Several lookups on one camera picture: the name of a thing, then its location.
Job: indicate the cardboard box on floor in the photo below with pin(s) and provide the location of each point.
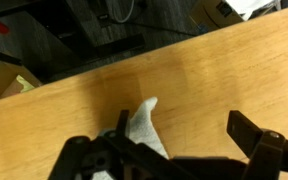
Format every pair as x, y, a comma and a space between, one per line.
216, 14

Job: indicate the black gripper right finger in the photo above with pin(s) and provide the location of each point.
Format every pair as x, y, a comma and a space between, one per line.
267, 150

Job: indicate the white square towel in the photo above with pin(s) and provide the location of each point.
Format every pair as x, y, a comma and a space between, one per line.
140, 128

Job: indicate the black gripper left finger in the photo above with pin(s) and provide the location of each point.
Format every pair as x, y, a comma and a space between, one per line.
114, 153

